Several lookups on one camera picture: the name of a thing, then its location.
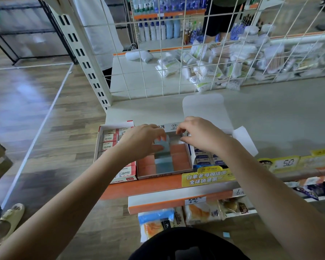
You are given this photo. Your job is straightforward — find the person's left hand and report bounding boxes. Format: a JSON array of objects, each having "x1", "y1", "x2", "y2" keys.
[{"x1": 116, "y1": 124, "x2": 168, "y2": 161}]

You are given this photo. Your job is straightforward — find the pile of white packets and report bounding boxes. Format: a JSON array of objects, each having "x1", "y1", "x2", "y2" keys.
[{"x1": 125, "y1": 24, "x2": 325, "y2": 94}]

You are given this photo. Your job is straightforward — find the person's right forearm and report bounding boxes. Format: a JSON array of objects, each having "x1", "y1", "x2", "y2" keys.
[{"x1": 219, "y1": 140, "x2": 325, "y2": 260}]

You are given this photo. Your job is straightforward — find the white wire grid panel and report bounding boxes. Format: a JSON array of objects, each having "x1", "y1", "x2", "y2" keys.
[{"x1": 70, "y1": 0, "x2": 325, "y2": 101}]

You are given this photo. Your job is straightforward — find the person's right hand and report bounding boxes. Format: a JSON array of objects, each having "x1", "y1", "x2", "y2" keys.
[{"x1": 176, "y1": 116, "x2": 235, "y2": 156}]

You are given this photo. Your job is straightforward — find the row of dark snack packets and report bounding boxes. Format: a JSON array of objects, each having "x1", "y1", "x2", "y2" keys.
[{"x1": 290, "y1": 178, "x2": 325, "y2": 202}]

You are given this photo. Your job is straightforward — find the box of pink-blue erasers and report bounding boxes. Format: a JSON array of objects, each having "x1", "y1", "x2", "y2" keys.
[{"x1": 136, "y1": 122, "x2": 195, "y2": 180}]

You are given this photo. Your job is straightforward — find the red eraser display box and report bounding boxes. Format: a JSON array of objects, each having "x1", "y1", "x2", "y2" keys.
[{"x1": 94, "y1": 121, "x2": 139, "y2": 185}]

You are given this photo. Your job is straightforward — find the person's left forearm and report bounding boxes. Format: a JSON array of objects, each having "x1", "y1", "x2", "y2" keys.
[{"x1": 0, "y1": 144, "x2": 135, "y2": 260}]

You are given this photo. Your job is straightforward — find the snack packets on lower shelf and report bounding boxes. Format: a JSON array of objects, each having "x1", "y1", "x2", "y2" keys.
[{"x1": 181, "y1": 165, "x2": 235, "y2": 188}]

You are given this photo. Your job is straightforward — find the blue orange snack packet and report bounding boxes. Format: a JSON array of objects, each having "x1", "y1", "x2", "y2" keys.
[{"x1": 138, "y1": 208, "x2": 185, "y2": 243}]

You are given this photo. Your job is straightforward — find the black metal rack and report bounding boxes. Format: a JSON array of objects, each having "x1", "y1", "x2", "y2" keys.
[{"x1": 0, "y1": 0, "x2": 74, "y2": 66}]

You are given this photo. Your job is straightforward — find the row of blue bottles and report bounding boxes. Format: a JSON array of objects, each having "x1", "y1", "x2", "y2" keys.
[{"x1": 130, "y1": 0, "x2": 208, "y2": 46}]

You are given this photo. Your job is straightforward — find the yellow price label strip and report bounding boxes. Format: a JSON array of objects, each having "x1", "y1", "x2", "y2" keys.
[{"x1": 257, "y1": 148, "x2": 325, "y2": 173}]

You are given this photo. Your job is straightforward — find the blue white eraser box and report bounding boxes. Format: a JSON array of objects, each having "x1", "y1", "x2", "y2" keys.
[{"x1": 182, "y1": 94, "x2": 259, "y2": 171}]

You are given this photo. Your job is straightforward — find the white orange metal shelf unit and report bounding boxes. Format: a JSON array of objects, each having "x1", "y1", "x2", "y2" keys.
[{"x1": 40, "y1": 0, "x2": 325, "y2": 225}]

